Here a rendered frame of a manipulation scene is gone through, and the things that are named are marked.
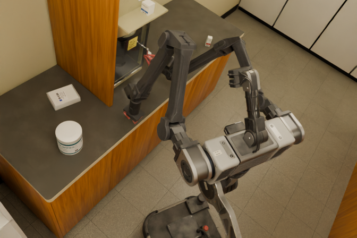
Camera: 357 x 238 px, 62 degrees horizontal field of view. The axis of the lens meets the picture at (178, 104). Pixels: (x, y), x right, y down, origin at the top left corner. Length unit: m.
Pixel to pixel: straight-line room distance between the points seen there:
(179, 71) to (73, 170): 0.85
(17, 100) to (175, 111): 1.08
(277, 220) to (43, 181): 2.04
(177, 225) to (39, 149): 1.15
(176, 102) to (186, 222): 1.35
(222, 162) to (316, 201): 2.21
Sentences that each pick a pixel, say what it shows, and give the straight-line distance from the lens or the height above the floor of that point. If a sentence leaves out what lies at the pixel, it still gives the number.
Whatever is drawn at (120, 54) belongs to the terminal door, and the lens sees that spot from 1.79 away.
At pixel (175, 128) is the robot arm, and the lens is 1.22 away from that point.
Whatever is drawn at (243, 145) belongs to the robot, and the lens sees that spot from 1.21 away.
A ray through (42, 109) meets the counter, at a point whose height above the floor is 0.94.
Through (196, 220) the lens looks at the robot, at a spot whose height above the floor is 0.24.
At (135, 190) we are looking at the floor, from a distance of 2.66.
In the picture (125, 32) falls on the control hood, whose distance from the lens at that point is 1.53.
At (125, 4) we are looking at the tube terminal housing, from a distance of 1.59.
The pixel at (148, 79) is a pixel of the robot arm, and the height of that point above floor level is 1.48.
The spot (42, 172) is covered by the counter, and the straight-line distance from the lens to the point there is 1.71.
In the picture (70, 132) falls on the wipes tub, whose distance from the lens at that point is 1.63.
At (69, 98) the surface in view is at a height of 0.98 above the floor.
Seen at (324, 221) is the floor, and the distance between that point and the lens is 3.23.
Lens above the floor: 2.48
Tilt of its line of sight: 51 degrees down
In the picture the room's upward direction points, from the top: 19 degrees clockwise
